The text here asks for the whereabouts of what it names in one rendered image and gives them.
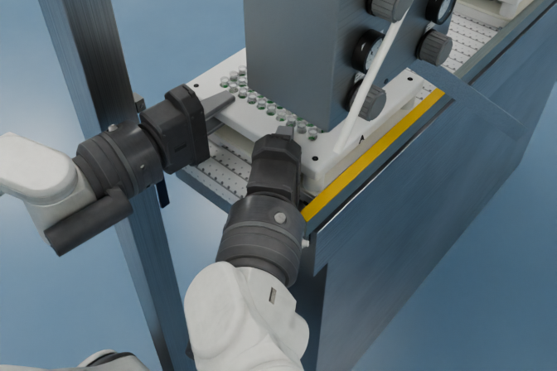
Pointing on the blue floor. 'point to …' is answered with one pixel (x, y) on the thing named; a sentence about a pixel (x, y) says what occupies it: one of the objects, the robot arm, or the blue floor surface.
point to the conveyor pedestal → (418, 224)
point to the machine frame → (106, 59)
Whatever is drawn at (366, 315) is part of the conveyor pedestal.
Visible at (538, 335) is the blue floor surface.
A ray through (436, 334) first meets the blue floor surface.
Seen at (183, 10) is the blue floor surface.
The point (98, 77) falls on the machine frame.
